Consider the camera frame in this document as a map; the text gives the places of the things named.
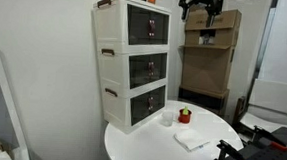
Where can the cardboard box with open flap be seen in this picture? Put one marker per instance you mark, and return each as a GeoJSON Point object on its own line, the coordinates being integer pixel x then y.
{"type": "Point", "coordinates": [227, 23]}

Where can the white stacked plastic cabinet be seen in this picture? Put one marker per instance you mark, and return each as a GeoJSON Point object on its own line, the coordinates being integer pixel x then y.
{"type": "Point", "coordinates": [111, 28]}

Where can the clear plastic cup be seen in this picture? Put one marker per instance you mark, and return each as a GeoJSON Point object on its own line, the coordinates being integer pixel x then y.
{"type": "Point", "coordinates": [167, 119]}

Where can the brown wooden stand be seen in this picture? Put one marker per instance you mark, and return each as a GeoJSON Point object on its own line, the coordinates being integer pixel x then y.
{"type": "Point", "coordinates": [239, 111]}

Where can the white folded cloth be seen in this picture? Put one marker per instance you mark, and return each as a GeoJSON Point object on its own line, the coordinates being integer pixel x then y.
{"type": "Point", "coordinates": [190, 139]}

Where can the green item in mug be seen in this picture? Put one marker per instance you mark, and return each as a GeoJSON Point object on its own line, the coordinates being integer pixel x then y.
{"type": "Point", "coordinates": [185, 110]}

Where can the dark translucent cabinet door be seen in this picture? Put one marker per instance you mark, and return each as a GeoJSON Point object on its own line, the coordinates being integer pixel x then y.
{"type": "Point", "coordinates": [158, 102]}
{"type": "Point", "coordinates": [138, 71]}
{"type": "Point", "coordinates": [139, 109]}
{"type": "Point", "coordinates": [160, 27]}
{"type": "Point", "coordinates": [138, 24]}
{"type": "Point", "coordinates": [159, 68]}

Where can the white panel board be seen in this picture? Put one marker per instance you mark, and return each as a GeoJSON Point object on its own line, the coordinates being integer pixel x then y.
{"type": "Point", "coordinates": [276, 96]}

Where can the round white table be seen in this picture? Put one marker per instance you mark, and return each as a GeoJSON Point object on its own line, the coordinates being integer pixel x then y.
{"type": "Point", "coordinates": [152, 147]}

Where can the red mug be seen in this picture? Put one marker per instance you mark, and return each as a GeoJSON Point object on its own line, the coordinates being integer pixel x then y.
{"type": "Point", "coordinates": [184, 118]}

